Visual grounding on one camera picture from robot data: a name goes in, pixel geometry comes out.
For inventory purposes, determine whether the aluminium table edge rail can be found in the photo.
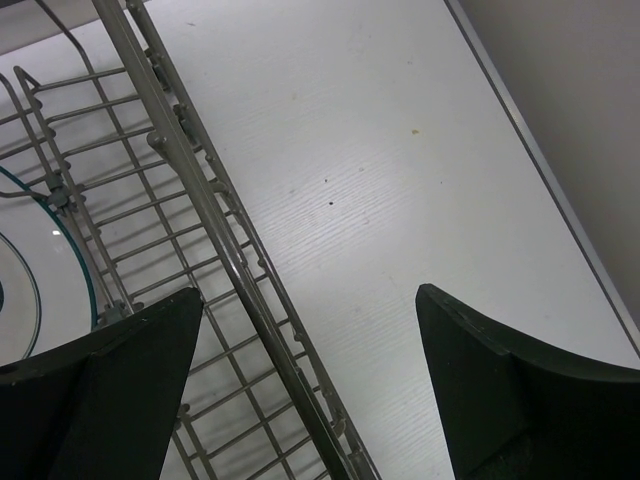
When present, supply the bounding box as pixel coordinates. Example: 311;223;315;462
446;1;639;351

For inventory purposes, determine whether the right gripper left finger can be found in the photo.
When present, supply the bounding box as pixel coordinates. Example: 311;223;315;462
1;288;203;479

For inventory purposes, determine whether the grey wire dish rack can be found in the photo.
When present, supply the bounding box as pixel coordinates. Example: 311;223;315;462
1;1;379;479

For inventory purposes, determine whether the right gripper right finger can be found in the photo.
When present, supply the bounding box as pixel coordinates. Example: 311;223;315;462
415;284;639;479

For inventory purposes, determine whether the white plate teal quatrefoil design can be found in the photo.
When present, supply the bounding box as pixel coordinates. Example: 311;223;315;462
1;169;98;366

